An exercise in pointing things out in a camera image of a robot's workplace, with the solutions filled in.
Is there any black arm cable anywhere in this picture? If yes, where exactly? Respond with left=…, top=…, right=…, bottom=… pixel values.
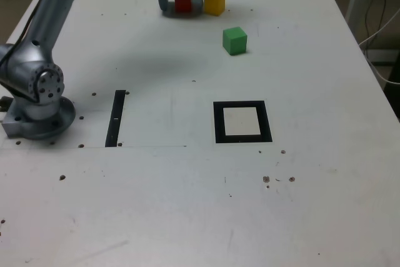
left=0, top=0, right=53, bottom=64

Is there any white cable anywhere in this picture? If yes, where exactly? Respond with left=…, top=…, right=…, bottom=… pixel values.
left=358, top=7, right=400, bottom=86

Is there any red cube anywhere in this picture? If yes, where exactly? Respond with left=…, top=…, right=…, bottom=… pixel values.
left=174, top=0, right=192, bottom=13

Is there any black tape square outline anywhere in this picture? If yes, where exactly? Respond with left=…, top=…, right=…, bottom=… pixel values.
left=212, top=100, right=273, bottom=144

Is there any yellow cube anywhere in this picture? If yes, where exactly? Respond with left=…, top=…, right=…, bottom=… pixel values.
left=203, top=0, right=226, bottom=17

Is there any green cube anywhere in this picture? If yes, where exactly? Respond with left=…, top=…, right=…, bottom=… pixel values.
left=222, top=26, right=248, bottom=56

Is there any black tape strip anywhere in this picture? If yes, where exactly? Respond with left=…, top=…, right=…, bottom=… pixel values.
left=104, top=89, right=126, bottom=148

